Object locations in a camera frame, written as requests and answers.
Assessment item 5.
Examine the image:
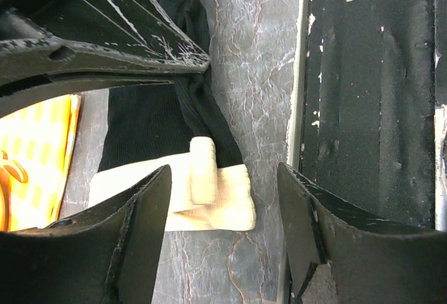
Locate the black cream garment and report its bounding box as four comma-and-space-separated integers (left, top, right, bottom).
89, 0, 258, 232

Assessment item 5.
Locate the orange checkered tablecloth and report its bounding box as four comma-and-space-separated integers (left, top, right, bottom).
1, 94, 82, 231

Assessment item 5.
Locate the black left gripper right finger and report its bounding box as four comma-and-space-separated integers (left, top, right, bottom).
277, 163, 446, 303

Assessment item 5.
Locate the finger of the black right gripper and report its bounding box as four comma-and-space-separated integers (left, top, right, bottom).
1, 0, 209, 73
1, 76, 173, 117

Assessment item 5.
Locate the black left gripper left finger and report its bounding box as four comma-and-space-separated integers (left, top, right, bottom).
1, 166, 172, 303

